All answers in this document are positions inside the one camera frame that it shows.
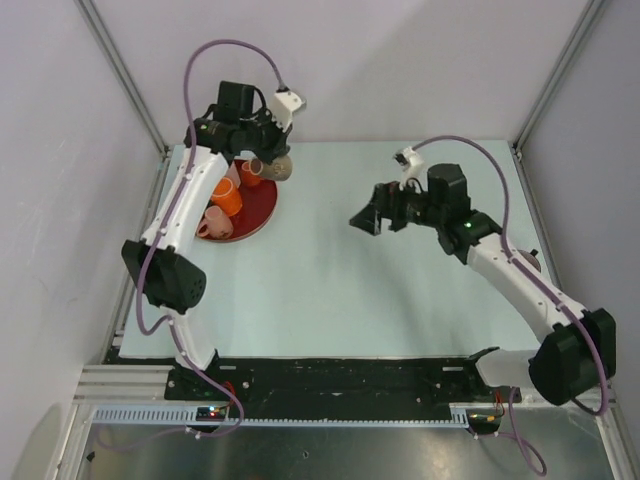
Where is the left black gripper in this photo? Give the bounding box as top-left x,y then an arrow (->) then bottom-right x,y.
239,105 -> 292,166

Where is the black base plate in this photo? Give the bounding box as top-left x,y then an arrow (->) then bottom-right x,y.
102,355 -> 521,420

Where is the mauve pink mug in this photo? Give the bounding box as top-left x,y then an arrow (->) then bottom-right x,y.
519,249 -> 542,272

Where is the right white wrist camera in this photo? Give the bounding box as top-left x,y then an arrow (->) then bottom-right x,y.
393,147 -> 425,188

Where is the brown speckled mug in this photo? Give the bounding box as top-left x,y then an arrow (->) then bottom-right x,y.
249,155 -> 293,182

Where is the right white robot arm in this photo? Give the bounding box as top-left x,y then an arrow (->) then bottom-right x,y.
349,164 -> 616,406

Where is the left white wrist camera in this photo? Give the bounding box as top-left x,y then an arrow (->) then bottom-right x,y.
268,89 -> 307,130

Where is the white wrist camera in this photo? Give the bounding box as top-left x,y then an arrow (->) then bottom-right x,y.
393,147 -> 425,188
268,89 -> 307,130

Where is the light pink tall mug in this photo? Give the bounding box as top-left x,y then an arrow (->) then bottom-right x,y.
225,162 -> 241,188

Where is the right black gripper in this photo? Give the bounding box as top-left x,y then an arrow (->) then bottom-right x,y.
350,175 -> 445,236

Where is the grey cable duct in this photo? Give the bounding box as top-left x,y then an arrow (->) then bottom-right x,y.
93,405 -> 469,429

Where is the small orange mug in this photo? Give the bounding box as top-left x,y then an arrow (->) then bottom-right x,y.
240,161 -> 263,188

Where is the aluminium frame rail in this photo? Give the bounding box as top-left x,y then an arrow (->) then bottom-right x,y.
73,365 -> 171,404

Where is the small pink mug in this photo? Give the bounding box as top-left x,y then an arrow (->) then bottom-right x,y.
196,206 -> 234,240

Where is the red round tray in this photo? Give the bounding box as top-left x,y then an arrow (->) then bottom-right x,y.
200,159 -> 278,243

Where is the large orange mug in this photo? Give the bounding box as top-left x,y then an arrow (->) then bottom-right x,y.
211,177 -> 243,217

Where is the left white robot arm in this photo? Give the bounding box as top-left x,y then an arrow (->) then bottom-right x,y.
121,81 -> 306,399

